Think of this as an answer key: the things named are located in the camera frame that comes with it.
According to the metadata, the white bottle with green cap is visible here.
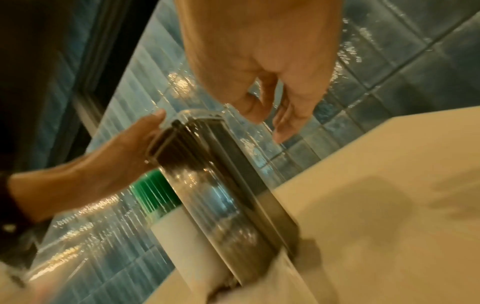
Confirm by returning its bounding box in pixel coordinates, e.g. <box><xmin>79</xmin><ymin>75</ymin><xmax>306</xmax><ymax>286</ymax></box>
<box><xmin>129</xmin><ymin>169</ymin><xmax>241</xmax><ymax>299</ymax></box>

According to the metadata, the person's right hand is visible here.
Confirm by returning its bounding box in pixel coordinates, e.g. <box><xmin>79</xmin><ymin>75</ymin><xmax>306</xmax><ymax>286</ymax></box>
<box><xmin>175</xmin><ymin>0</ymin><xmax>346</xmax><ymax>144</ymax></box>

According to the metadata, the black wrist strap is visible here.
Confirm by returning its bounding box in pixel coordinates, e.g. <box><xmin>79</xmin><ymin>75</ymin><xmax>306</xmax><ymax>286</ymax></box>
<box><xmin>0</xmin><ymin>171</ymin><xmax>36</xmax><ymax>238</ymax></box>

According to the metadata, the clear canister with dark lid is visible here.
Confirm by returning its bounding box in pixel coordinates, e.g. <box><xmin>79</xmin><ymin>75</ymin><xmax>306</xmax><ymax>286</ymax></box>
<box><xmin>144</xmin><ymin>109</ymin><xmax>302</xmax><ymax>291</ymax></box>

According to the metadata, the person's left hand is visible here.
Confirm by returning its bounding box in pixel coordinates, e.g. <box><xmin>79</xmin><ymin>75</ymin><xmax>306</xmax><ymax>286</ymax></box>
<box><xmin>7</xmin><ymin>108</ymin><xmax>168</xmax><ymax>223</ymax></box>

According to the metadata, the white washbasin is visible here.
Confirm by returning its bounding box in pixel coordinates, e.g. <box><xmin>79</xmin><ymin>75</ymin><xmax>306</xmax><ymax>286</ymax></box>
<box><xmin>144</xmin><ymin>105</ymin><xmax>480</xmax><ymax>304</ymax></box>

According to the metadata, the dark window frame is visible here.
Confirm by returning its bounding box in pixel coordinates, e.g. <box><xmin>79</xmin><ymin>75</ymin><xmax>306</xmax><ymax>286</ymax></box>
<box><xmin>0</xmin><ymin>0</ymin><xmax>160</xmax><ymax>137</ymax></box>

